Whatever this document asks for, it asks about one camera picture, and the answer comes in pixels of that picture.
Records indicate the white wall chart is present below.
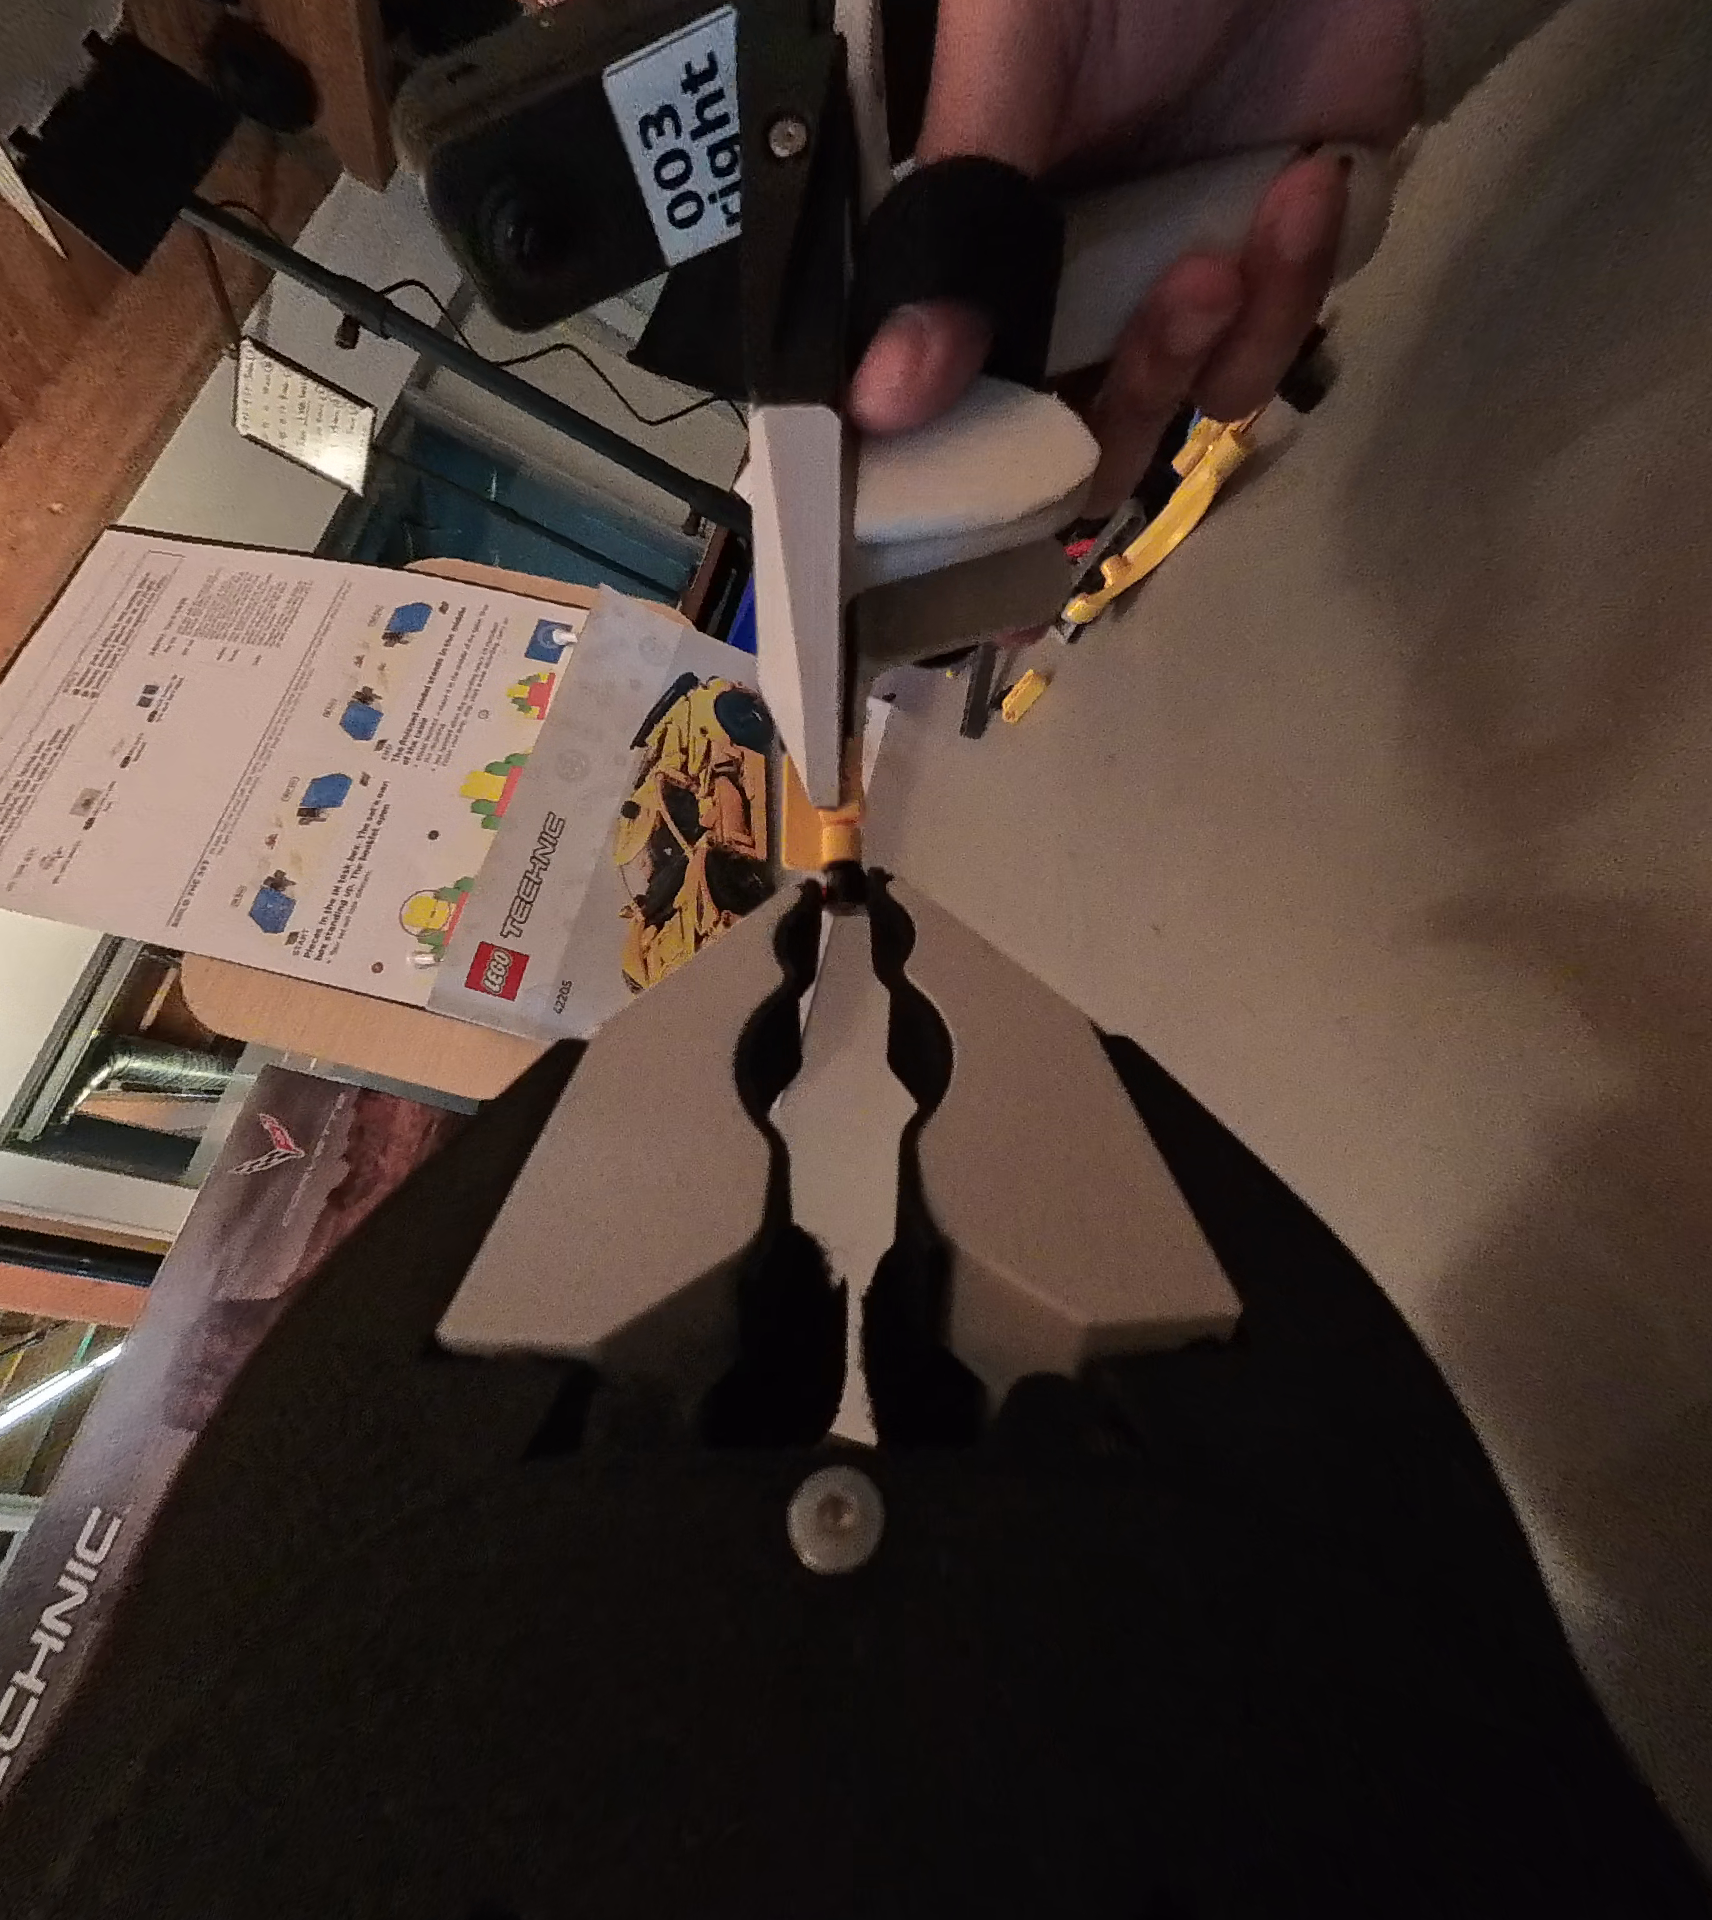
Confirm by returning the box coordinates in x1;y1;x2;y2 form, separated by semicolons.
232;337;382;496

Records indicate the person's right hand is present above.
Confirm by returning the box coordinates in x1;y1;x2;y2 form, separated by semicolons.
848;0;1432;513

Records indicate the wooden post red label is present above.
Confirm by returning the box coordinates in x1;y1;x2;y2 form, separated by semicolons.
121;0;397;187

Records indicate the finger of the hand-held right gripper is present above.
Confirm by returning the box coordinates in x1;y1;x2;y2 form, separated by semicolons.
731;403;855;812
844;374;1107;666

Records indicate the toy car set box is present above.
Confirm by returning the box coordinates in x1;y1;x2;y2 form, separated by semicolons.
0;1057;502;1881

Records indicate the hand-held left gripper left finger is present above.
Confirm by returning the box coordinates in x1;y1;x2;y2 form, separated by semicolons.
437;882;822;1420

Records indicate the pile of yellow black bricks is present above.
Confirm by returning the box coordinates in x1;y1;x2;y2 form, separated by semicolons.
953;404;1273;740

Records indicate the toy car instruction booklet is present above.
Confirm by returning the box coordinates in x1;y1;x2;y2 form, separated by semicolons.
429;584;802;1040

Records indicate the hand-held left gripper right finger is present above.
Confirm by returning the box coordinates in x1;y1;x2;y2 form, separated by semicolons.
863;867;1244;1413

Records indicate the silver ventilation duct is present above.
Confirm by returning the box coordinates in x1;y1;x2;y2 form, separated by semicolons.
53;1034;223;1122

